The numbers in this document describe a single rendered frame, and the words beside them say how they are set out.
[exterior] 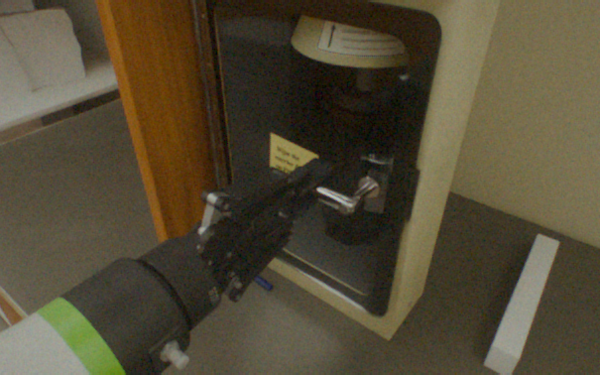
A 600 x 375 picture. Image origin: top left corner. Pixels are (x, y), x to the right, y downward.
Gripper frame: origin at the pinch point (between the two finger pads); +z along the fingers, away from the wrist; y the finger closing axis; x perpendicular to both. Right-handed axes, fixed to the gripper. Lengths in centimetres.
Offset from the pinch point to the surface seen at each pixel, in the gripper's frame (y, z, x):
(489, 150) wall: -16, 49, -8
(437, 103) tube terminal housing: 11.0, 5.6, -10.9
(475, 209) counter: -26, 43, -10
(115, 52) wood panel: 10.4, -3.5, 27.4
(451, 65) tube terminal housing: 14.3, 6.6, -11.1
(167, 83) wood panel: 4.8, 2.0, 26.0
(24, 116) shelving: -27, 8, 105
